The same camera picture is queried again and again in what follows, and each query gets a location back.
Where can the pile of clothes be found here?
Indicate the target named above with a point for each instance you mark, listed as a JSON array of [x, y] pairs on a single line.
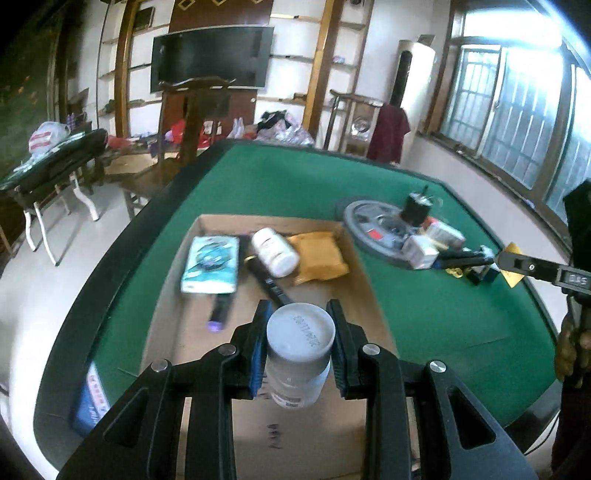
[[284, 129]]

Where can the black television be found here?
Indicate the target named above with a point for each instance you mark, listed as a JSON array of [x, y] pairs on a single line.
[[210, 57]]

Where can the black tube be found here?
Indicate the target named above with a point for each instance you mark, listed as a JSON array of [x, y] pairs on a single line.
[[461, 261]]

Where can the black flashlight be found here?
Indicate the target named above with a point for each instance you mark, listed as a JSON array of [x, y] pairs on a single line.
[[268, 281]]

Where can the green wall painting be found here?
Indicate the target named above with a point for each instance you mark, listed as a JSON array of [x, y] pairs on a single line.
[[23, 101]]

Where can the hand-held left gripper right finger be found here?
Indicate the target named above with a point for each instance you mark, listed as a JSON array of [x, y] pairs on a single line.
[[339, 337]]

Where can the white and red medicine box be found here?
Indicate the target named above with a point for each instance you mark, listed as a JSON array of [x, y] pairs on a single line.
[[445, 233]]

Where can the white plastic bag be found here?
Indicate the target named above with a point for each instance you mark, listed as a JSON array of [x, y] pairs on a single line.
[[46, 137]]

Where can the dark red garment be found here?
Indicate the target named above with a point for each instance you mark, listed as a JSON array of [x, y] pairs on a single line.
[[388, 134]]

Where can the blue and white box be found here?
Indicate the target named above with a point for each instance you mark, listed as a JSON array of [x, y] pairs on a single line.
[[90, 406]]

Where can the black electric motor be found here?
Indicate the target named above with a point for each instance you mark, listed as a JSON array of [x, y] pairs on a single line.
[[414, 210]]

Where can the barred window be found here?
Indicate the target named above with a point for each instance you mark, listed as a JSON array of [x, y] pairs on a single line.
[[517, 110]]

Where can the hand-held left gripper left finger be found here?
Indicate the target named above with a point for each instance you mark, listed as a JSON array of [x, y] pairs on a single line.
[[258, 332]]

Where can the small white medicine box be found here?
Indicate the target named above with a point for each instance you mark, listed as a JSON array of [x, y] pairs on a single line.
[[418, 251]]

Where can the yellow brown snack bag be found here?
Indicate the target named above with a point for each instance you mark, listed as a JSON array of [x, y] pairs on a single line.
[[318, 256]]

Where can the white plastic bottle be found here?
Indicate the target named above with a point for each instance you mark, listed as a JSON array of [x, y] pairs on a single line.
[[300, 341], [274, 251]]

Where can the black folding table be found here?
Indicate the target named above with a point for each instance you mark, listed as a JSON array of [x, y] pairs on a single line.
[[51, 161]]

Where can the person's right hand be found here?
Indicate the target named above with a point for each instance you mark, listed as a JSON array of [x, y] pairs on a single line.
[[568, 355]]

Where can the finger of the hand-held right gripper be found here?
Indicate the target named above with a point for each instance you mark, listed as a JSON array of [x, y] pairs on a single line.
[[526, 266]]

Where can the person's right forearm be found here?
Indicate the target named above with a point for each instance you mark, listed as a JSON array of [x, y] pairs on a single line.
[[572, 429]]

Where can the white standing air conditioner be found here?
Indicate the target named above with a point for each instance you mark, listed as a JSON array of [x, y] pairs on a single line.
[[413, 83]]

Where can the dark wooden chair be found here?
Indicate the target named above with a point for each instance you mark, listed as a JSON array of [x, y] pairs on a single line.
[[194, 129]]

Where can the grey round table centre panel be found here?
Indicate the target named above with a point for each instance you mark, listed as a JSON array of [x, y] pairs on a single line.
[[369, 221]]

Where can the yellow paper packet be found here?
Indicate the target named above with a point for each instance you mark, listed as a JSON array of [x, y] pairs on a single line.
[[510, 249]]

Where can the wooden television cabinet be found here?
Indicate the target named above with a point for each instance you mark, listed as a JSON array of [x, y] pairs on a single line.
[[240, 110]]

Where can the wooden chair with round carving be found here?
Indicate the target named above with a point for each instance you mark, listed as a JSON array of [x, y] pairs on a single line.
[[355, 120]]

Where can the red bag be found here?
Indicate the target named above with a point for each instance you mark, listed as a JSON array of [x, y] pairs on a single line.
[[178, 130]]

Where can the cardboard box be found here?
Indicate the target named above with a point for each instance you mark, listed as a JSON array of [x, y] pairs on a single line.
[[295, 438]]

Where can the blue and white packet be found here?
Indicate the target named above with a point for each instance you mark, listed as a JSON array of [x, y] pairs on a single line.
[[210, 265]]

